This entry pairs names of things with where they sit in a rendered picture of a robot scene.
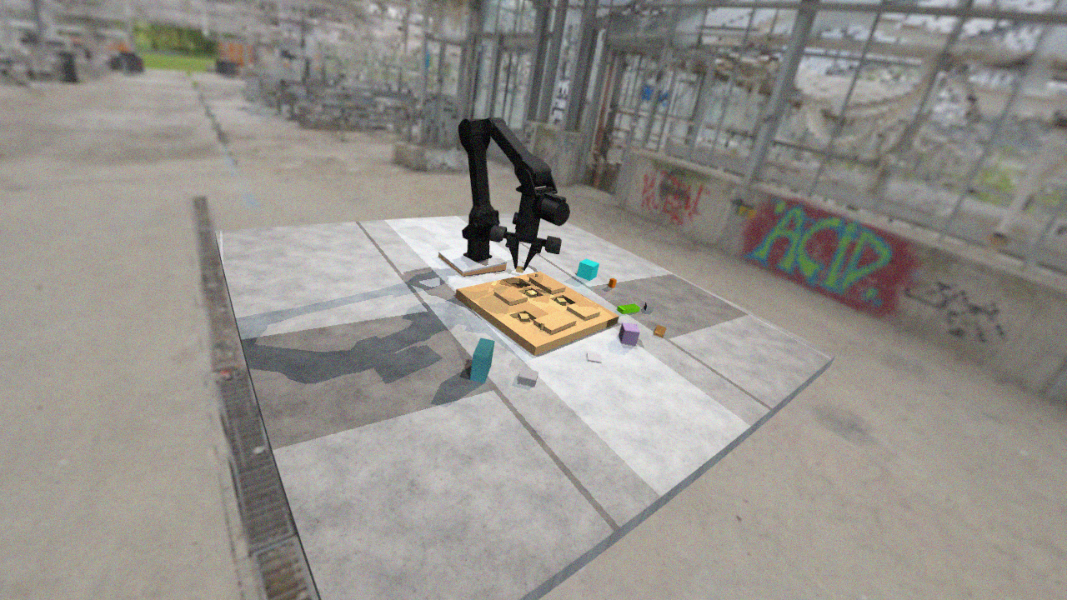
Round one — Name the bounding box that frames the teal block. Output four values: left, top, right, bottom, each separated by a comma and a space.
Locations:
469, 338, 494, 383

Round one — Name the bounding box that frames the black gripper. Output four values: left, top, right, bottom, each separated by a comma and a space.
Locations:
488, 212, 562, 271

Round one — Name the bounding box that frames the teal cube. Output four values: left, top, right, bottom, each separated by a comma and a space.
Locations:
577, 258, 599, 281

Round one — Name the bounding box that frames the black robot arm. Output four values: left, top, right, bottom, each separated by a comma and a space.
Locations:
458, 117, 570, 263

